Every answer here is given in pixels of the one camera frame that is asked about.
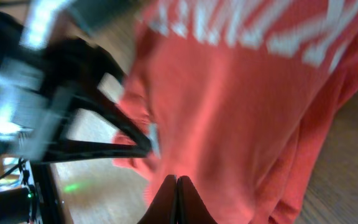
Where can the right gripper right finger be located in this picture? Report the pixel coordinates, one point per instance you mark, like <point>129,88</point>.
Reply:
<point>190,207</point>

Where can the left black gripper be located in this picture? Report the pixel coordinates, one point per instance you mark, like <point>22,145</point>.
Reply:
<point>33,104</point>

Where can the orange t-shirt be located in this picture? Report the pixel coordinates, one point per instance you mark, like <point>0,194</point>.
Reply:
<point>242,95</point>

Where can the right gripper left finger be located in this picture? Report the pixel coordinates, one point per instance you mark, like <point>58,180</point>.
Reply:
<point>163,208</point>

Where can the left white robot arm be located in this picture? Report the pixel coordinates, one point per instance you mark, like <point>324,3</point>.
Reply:
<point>27,191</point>

